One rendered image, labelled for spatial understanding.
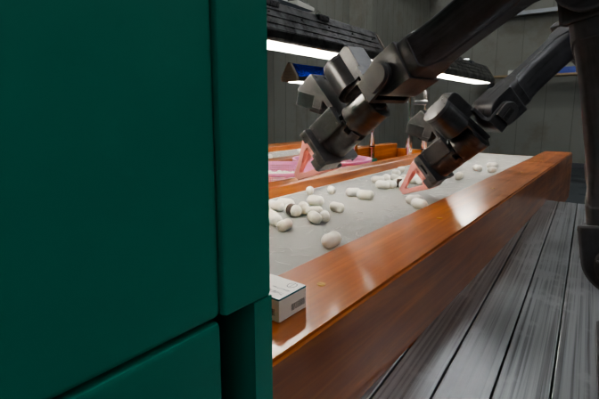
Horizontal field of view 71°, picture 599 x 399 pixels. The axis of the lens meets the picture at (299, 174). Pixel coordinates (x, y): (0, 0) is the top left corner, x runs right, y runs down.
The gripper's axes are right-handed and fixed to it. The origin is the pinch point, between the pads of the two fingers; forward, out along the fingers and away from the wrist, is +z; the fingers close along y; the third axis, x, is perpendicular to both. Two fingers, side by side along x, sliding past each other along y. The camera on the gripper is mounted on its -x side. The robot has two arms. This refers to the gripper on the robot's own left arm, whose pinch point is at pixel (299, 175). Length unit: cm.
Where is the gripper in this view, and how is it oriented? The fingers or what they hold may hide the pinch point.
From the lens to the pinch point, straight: 74.2
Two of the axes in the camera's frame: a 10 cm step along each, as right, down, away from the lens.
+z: -6.0, 5.7, 5.7
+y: -6.2, 1.2, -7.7
